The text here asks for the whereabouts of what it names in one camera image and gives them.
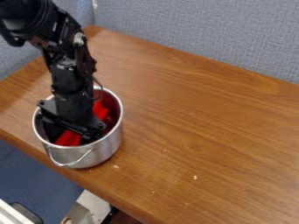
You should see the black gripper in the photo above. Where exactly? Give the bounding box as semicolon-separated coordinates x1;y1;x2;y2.
39;66;107;145

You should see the red star-shaped block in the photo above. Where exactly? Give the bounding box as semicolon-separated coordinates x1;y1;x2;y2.
54;101;110;146

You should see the metal pot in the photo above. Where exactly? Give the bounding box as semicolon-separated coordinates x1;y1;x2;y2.
32;86;124;169

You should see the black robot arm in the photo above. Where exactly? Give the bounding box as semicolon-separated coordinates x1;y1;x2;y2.
0;0;107;144

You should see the white object under table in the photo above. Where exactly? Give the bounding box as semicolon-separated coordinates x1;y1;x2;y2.
60;190;111;224

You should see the black and white equipment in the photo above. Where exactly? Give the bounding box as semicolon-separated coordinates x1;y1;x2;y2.
0;199;44;224

